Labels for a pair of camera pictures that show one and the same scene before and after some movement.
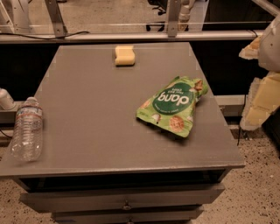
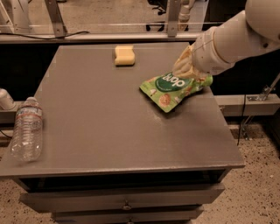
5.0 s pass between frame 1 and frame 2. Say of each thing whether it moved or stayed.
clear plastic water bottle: stayed
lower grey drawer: stayed
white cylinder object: stayed
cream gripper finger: moved
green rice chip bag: moved
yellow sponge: stayed
